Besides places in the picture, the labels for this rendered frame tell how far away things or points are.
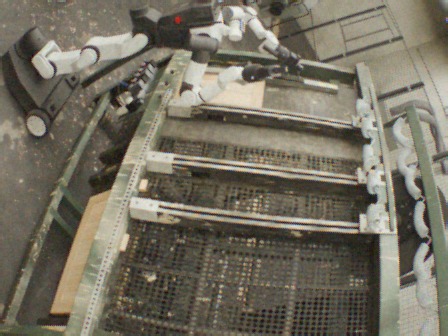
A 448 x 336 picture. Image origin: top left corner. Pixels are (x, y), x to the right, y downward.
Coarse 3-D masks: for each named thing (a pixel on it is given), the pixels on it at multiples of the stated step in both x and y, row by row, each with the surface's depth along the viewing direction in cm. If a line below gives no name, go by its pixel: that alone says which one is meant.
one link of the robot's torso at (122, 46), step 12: (96, 36) 258; (120, 36) 255; (132, 36) 258; (144, 36) 242; (84, 48) 251; (96, 48) 251; (108, 48) 252; (120, 48) 249; (132, 48) 247; (96, 60) 257
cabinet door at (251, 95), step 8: (208, 80) 288; (216, 80) 288; (232, 88) 282; (240, 88) 282; (248, 88) 282; (256, 88) 282; (176, 96) 274; (216, 96) 275; (224, 96) 275; (232, 96) 276; (240, 96) 276; (248, 96) 276; (256, 96) 276; (232, 104) 270; (240, 104) 270; (248, 104) 270; (256, 104) 270
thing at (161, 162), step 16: (160, 160) 227; (176, 160) 227; (192, 160) 228; (208, 160) 228; (224, 160) 228; (368, 160) 211; (192, 176) 230; (208, 176) 228; (224, 176) 227; (240, 176) 226; (256, 176) 224; (272, 176) 223; (288, 176) 221; (304, 176) 222; (320, 176) 224; (336, 176) 222; (352, 176) 222; (336, 192) 224; (352, 192) 222; (368, 192) 220
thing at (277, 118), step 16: (176, 112) 261; (192, 112) 260; (208, 112) 258; (224, 112) 257; (240, 112) 256; (256, 112) 256; (272, 112) 257; (288, 112) 257; (288, 128) 257; (304, 128) 256; (320, 128) 254; (336, 128) 252; (352, 128) 250
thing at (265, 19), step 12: (252, 0) 753; (264, 0) 755; (276, 0) 751; (288, 0) 783; (300, 0) 759; (312, 0) 754; (264, 12) 755; (276, 12) 743; (288, 12) 765; (300, 12) 764; (264, 24) 764; (276, 24) 763
